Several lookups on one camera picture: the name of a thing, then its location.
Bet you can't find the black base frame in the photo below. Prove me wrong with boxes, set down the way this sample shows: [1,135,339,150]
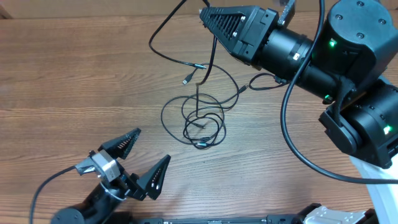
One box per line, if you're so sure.
[105,203,377,224]

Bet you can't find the short black usb cable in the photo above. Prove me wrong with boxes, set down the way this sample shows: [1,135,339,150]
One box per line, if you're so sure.
[148,0,208,70]

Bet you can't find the right camera black cable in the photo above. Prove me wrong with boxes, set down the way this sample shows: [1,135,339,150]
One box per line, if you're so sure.
[279,0,398,185]

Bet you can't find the thick black usb cable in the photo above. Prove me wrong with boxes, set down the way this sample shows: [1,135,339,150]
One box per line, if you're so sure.
[182,0,218,128]

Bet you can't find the camera black cable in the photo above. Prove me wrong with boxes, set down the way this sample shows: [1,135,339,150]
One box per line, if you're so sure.
[279,0,398,185]
[29,165,77,224]

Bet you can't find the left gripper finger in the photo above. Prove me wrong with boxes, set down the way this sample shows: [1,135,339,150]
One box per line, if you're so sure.
[137,154,171,200]
[98,128,141,159]

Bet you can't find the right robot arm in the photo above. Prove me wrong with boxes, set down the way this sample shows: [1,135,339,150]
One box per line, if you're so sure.
[200,0,397,223]

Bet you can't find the left camera black cable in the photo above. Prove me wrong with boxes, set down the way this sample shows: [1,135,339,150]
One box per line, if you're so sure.
[29,165,77,224]

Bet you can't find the long thin black cable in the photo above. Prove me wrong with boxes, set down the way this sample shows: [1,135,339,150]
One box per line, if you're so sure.
[160,63,249,146]

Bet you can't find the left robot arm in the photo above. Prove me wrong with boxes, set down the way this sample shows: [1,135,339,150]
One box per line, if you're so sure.
[51,128,171,223]

